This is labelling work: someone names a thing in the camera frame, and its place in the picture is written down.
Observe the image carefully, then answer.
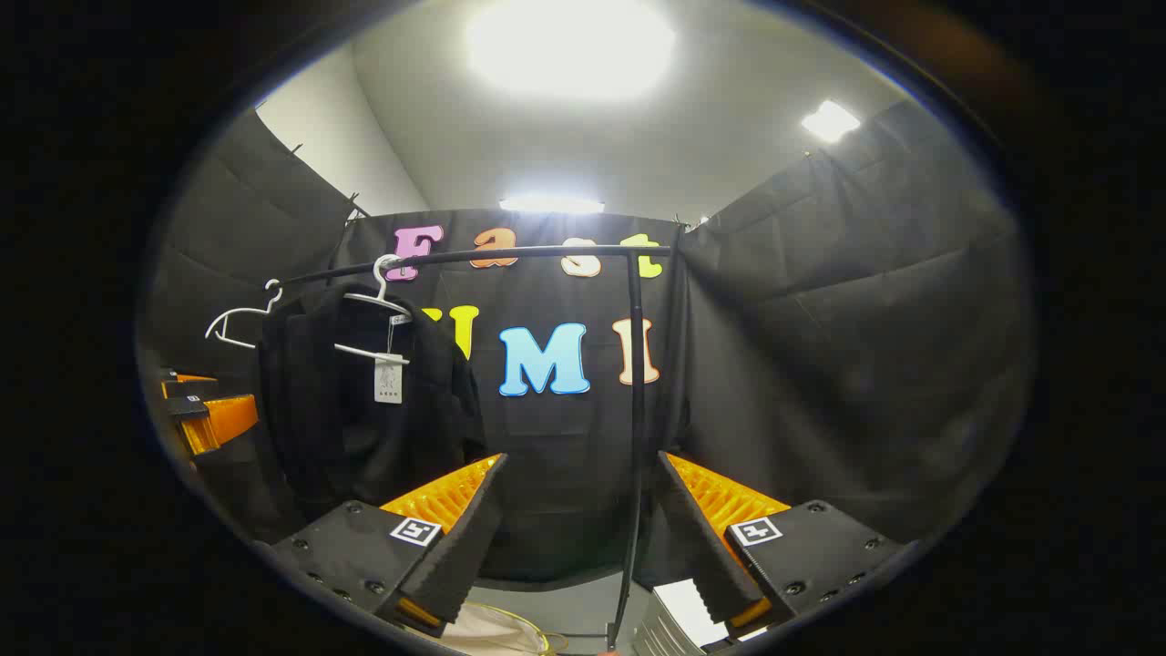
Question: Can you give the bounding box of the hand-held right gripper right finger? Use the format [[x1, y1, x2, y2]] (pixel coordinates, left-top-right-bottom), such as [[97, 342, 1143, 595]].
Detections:
[[658, 451, 903, 643]]

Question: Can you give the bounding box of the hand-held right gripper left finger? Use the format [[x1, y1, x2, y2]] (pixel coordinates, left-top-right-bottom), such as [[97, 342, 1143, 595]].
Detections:
[[271, 453, 509, 639]]

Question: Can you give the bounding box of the yellow-rimmed laundry hamper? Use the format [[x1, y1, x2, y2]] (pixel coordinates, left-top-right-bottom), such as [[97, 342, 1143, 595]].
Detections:
[[446, 600, 566, 656]]

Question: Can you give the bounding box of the black garment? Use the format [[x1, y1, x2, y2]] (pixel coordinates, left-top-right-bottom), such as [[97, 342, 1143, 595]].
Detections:
[[258, 284, 488, 525]]

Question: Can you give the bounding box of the white clothes hanger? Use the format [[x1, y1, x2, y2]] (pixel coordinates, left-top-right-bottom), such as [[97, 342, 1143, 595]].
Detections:
[[205, 280, 283, 350], [334, 255, 413, 365]]

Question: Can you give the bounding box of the black clothes rack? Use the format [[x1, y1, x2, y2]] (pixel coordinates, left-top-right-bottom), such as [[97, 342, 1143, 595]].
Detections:
[[278, 243, 675, 652]]

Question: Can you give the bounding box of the white storage box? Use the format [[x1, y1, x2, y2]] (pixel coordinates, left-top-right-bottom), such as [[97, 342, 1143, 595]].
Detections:
[[633, 579, 766, 656]]

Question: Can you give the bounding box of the ceiling light strip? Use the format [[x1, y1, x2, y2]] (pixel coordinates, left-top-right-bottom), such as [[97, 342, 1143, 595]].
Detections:
[[499, 194, 605, 215]]

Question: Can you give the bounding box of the small ceiling light panel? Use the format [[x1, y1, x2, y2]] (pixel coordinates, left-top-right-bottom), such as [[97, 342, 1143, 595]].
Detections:
[[802, 100, 862, 144]]

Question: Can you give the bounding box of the large ceiling light panel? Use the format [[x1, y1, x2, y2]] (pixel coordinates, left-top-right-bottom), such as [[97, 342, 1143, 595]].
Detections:
[[465, 0, 677, 99]]

